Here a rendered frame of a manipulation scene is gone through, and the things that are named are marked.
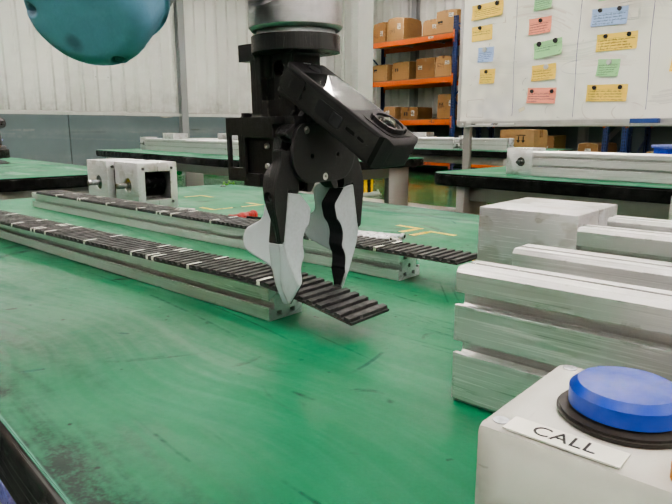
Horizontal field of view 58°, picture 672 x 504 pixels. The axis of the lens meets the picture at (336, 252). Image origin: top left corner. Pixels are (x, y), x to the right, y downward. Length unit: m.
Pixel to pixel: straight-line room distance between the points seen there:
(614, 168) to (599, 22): 1.58
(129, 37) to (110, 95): 11.74
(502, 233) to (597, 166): 1.57
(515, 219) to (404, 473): 0.30
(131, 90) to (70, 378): 11.86
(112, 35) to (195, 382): 0.22
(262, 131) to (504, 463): 0.33
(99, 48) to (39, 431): 0.22
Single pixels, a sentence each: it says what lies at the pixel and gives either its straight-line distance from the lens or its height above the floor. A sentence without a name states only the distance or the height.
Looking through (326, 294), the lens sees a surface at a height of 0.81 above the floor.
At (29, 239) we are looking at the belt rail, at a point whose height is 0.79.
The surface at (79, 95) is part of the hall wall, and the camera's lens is 11.89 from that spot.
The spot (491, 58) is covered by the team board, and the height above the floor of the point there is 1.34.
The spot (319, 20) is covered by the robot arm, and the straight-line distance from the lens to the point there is 0.48.
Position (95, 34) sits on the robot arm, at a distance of 0.40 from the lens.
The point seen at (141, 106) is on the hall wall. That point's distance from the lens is 12.32.
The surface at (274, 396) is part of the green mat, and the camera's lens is 0.39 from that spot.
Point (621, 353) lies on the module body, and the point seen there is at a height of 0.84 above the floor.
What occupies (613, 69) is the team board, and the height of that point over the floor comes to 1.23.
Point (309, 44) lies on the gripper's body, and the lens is 0.48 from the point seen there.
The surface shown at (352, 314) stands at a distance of 0.48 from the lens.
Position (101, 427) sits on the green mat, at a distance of 0.38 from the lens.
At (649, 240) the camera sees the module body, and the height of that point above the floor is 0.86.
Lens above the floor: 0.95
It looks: 12 degrees down
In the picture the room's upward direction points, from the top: straight up
